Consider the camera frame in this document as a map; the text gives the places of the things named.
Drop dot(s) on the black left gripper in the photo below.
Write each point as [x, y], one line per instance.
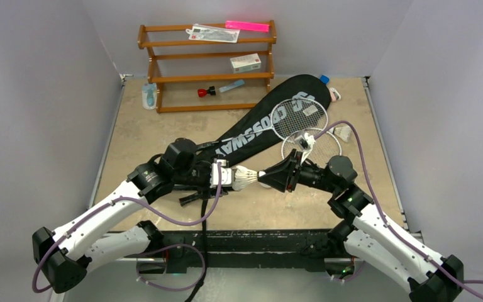
[205, 191]

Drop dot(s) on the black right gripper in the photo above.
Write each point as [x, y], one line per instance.
[292, 175]

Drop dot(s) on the white feather shuttlecock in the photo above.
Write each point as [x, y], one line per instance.
[243, 176]

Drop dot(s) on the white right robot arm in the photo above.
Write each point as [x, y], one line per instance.
[369, 234]

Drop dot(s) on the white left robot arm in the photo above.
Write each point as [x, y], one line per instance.
[65, 255]

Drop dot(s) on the lower white badminton racket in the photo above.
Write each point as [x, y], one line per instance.
[326, 146]

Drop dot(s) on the white badminton racket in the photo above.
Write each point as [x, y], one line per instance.
[292, 115]
[326, 146]

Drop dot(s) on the upper white badminton racket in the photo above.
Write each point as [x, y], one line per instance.
[292, 115]

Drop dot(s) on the black racket bag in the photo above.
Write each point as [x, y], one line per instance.
[236, 149]

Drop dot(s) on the far white shuttlecock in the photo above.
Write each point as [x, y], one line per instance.
[342, 132]

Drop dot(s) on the red black stamp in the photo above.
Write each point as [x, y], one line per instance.
[211, 90]

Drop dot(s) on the pink white small object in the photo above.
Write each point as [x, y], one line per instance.
[335, 95]

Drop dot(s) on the blue white packaged item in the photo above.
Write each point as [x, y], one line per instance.
[149, 96]

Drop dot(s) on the light blue tube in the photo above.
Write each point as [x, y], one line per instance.
[231, 86]

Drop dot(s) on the blue small object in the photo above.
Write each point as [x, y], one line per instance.
[324, 79]

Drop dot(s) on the wooden shelf rack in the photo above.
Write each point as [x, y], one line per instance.
[174, 58]

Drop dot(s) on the white red small box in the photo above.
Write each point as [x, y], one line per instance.
[246, 63]

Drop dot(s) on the pink ruler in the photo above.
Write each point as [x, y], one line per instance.
[247, 26]

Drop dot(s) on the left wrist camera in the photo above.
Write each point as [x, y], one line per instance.
[221, 174]

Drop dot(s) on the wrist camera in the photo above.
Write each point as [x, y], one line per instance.
[305, 141]
[221, 174]

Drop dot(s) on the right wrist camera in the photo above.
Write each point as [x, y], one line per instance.
[305, 141]

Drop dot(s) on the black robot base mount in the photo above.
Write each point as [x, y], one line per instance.
[310, 249]

